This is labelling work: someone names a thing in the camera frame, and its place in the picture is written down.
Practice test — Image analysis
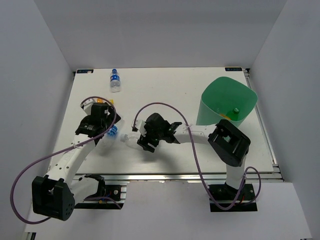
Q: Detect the large clear plastic bottle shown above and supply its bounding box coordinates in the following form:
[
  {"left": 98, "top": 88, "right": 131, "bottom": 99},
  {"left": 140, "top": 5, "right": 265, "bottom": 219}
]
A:
[{"left": 120, "top": 133, "right": 141, "bottom": 150}]

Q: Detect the right blue table sticker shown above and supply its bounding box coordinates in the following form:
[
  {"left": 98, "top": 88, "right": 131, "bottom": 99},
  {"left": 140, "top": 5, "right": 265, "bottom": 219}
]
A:
[{"left": 224, "top": 67, "right": 243, "bottom": 72}]

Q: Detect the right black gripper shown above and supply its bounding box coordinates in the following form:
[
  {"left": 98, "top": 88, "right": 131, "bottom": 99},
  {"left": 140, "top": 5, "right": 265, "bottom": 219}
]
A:
[{"left": 137, "top": 122, "right": 163, "bottom": 153}]

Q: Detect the green plastic bin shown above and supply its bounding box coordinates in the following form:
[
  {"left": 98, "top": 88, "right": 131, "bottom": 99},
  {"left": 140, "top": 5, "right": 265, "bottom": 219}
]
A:
[{"left": 196, "top": 76, "right": 258, "bottom": 127}]

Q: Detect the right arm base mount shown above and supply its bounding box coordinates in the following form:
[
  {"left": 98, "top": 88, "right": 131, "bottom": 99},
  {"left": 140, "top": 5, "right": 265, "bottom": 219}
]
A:
[{"left": 208, "top": 183, "right": 258, "bottom": 212}]

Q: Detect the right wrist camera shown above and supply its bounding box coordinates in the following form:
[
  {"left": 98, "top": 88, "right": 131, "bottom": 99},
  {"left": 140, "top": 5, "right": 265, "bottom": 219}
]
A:
[{"left": 132, "top": 119, "right": 146, "bottom": 137}]

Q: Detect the clear bottle blue label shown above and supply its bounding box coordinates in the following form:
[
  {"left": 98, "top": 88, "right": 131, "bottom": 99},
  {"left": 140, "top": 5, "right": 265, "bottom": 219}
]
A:
[{"left": 96, "top": 120, "right": 125, "bottom": 156}]

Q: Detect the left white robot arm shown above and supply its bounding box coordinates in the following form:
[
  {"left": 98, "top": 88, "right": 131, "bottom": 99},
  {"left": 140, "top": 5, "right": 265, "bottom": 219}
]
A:
[{"left": 31, "top": 102, "right": 121, "bottom": 221}]

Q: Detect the orange juice bottle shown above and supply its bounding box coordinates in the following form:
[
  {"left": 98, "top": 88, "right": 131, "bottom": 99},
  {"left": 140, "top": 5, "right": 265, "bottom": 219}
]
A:
[{"left": 220, "top": 113, "right": 232, "bottom": 121}]

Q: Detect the left blue table sticker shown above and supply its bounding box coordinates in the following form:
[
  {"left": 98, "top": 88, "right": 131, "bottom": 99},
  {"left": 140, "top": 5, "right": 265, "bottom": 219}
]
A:
[{"left": 76, "top": 69, "right": 94, "bottom": 74}]

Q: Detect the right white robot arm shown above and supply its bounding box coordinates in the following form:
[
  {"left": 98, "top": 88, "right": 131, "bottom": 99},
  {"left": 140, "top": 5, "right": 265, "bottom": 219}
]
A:
[{"left": 132, "top": 113, "right": 251, "bottom": 200}]

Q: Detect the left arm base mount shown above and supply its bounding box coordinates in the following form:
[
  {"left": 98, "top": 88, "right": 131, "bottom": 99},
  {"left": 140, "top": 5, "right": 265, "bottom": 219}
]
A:
[{"left": 69, "top": 174, "right": 125, "bottom": 210}]

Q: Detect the purple cable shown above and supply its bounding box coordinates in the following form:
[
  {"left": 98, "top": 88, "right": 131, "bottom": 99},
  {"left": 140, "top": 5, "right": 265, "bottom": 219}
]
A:
[
  {"left": 131, "top": 101, "right": 263, "bottom": 211},
  {"left": 9, "top": 96, "right": 118, "bottom": 225}
]

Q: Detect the small bottle yellow cap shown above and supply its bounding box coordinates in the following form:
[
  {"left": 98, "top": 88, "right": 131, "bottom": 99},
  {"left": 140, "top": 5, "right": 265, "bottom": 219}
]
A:
[{"left": 96, "top": 98, "right": 114, "bottom": 104}]

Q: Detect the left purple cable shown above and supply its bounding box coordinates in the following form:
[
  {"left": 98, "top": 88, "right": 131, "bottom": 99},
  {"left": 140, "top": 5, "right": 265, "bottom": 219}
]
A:
[{"left": 9, "top": 96, "right": 118, "bottom": 225}]

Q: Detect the blue table sticker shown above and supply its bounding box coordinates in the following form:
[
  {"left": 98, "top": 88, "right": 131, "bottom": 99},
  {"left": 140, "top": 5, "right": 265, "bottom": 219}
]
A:
[
  {"left": 76, "top": 69, "right": 94, "bottom": 74},
  {"left": 224, "top": 67, "right": 243, "bottom": 72}
]

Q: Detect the blue cap water bottle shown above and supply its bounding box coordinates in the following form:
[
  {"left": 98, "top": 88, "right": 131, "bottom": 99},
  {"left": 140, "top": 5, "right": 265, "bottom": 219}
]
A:
[{"left": 109, "top": 68, "right": 121, "bottom": 93}]

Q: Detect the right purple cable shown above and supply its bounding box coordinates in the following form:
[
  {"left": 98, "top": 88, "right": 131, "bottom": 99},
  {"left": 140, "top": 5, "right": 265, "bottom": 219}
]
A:
[{"left": 131, "top": 101, "right": 263, "bottom": 211}]

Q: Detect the green soda bottle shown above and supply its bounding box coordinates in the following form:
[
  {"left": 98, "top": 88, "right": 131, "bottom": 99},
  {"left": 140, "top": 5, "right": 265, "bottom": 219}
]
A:
[{"left": 226, "top": 107, "right": 241, "bottom": 122}]

